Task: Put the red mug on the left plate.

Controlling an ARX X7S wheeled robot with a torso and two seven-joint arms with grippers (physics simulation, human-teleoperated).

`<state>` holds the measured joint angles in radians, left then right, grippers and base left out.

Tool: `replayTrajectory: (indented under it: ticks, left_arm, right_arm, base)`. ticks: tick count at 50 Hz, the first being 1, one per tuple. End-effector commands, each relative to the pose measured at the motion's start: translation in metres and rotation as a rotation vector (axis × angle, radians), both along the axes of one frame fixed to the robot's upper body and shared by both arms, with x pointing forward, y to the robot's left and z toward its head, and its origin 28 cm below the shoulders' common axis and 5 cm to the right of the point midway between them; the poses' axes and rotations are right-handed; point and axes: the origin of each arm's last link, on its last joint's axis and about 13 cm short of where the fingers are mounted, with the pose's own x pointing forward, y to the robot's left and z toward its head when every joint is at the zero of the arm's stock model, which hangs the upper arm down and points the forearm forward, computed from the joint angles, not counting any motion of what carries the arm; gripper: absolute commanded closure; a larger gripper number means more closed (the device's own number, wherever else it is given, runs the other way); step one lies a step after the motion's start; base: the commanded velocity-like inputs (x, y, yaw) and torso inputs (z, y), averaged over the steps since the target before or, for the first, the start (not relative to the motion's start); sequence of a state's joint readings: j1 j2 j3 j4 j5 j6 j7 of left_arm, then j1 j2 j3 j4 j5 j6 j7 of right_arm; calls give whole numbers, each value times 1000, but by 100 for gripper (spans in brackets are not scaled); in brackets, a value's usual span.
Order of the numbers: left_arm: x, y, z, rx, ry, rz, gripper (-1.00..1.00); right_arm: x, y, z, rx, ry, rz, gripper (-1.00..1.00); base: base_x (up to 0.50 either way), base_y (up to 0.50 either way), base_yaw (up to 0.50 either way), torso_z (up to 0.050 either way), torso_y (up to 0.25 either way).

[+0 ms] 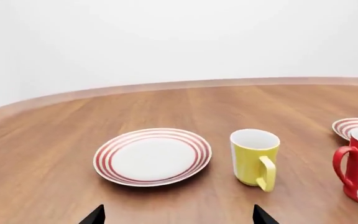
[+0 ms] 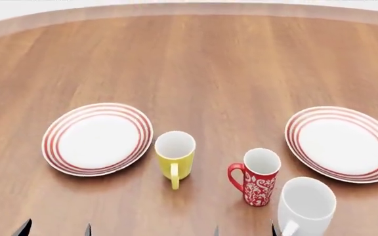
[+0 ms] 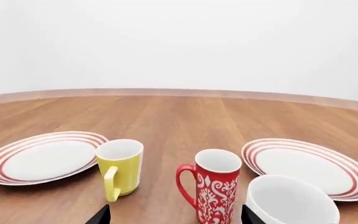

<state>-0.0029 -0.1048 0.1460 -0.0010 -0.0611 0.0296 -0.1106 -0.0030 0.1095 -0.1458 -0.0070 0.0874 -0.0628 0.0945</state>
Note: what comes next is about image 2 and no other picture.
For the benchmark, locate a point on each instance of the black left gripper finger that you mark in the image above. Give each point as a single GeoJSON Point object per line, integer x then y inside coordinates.
{"type": "Point", "coordinates": [88, 231]}
{"type": "Point", "coordinates": [24, 229]}

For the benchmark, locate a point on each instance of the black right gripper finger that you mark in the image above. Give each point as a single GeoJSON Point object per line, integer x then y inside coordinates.
{"type": "Point", "coordinates": [216, 231]}
{"type": "Point", "coordinates": [276, 230]}

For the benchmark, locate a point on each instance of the red mug with white pattern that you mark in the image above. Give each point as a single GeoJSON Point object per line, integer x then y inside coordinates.
{"type": "Point", "coordinates": [259, 184]}

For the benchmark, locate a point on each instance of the yellow mug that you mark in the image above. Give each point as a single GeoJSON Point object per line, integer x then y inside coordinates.
{"type": "Point", "coordinates": [176, 159]}

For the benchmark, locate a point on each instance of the white plate with red rings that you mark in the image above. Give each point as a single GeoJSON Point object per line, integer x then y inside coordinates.
{"type": "Point", "coordinates": [343, 145]}
{"type": "Point", "coordinates": [94, 145]}

